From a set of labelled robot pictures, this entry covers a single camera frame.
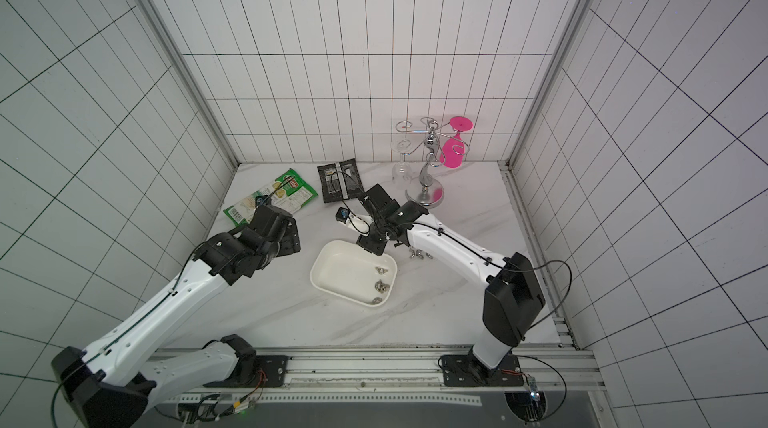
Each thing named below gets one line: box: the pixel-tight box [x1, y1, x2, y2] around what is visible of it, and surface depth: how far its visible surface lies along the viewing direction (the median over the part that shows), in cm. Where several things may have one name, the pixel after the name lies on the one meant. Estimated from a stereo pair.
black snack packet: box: [317, 158, 365, 203], surface depth 114 cm
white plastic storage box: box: [310, 240, 398, 308], surface depth 91 cm
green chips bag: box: [223, 168, 319, 228], surface depth 112 cm
